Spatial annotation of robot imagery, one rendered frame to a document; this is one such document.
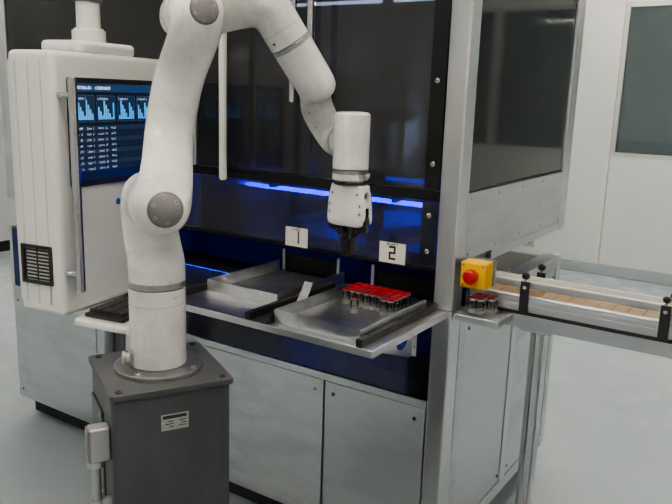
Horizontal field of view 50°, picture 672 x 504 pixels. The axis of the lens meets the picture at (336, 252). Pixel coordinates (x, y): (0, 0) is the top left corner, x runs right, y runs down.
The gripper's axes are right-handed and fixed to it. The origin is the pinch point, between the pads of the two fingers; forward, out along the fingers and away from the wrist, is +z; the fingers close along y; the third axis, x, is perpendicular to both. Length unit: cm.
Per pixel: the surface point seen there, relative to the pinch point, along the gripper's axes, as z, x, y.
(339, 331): 20.5, 2.4, -0.1
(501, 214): -1, -67, -12
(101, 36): -50, -6, 93
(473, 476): 84, -62, -12
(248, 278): 22, -27, 54
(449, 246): 4.0, -35.1, -10.4
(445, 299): 18.9, -35.1, -10.2
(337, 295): 21.3, -26.2, 19.5
